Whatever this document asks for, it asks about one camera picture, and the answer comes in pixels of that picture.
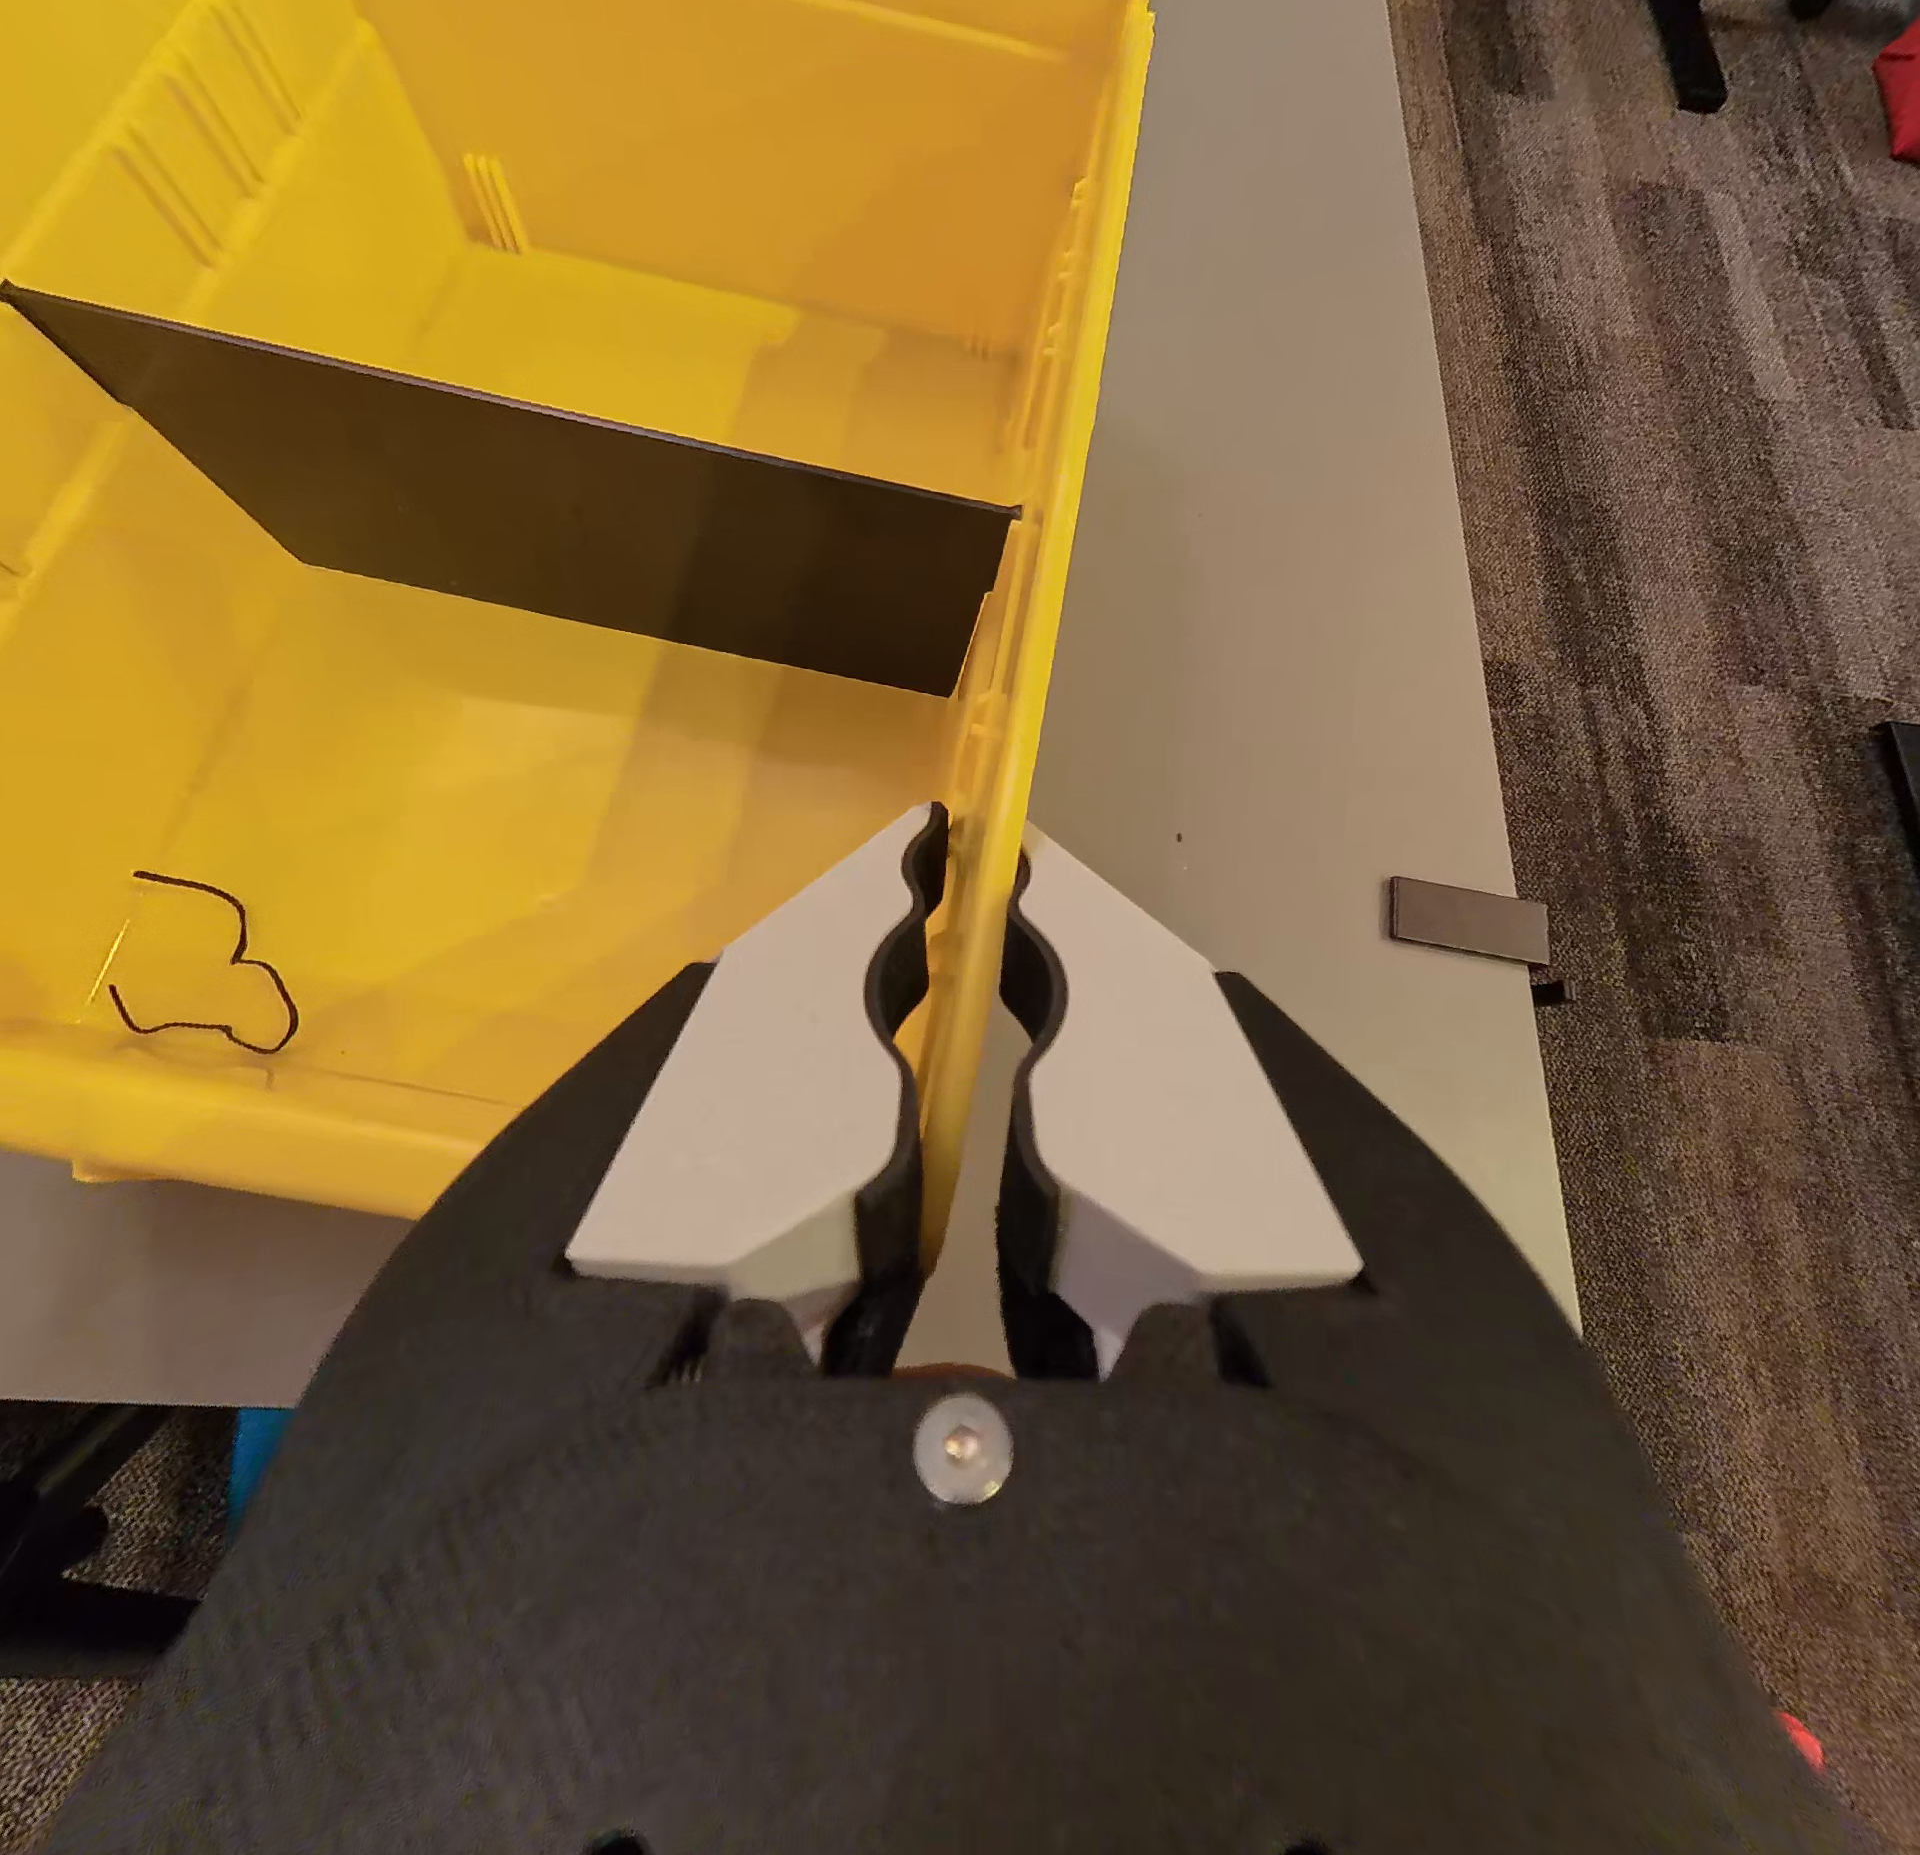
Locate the black chair base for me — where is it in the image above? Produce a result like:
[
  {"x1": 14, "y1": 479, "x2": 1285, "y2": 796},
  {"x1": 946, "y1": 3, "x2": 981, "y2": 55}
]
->
[{"x1": 1626, "y1": 0, "x2": 1848, "y2": 115}]

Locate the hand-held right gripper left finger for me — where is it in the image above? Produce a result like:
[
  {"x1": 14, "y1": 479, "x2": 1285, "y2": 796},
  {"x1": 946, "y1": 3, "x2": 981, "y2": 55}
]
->
[{"x1": 563, "y1": 799, "x2": 957, "y2": 1368}]

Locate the yellow plastic bin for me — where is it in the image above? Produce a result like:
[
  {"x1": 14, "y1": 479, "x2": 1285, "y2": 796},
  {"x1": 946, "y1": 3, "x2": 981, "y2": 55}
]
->
[{"x1": 0, "y1": 0, "x2": 1167, "y2": 1278}]

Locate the black table leg frame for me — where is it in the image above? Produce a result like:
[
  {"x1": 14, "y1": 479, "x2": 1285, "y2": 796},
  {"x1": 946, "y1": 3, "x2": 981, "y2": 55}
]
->
[{"x1": 0, "y1": 1410, "x2": 203, "y2": 1675}]

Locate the black bin divider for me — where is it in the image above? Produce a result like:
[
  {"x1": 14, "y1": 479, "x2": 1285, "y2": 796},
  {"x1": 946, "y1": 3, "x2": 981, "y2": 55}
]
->
[{"x1": 0, "y1": 280, "x2": 1026, "y2": 700}]

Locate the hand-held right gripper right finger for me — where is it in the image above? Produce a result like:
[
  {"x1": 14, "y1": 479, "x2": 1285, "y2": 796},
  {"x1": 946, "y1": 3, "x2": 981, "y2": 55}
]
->
[{"x1": 997, "y1": 819, "x2": 1368, "y2": 1385}]

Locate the black thread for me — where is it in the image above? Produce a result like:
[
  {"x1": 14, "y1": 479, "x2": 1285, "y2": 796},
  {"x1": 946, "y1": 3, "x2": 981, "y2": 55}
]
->
[{"x1": 109, "y1": 869, "x2": 303, "y2": 1053}]

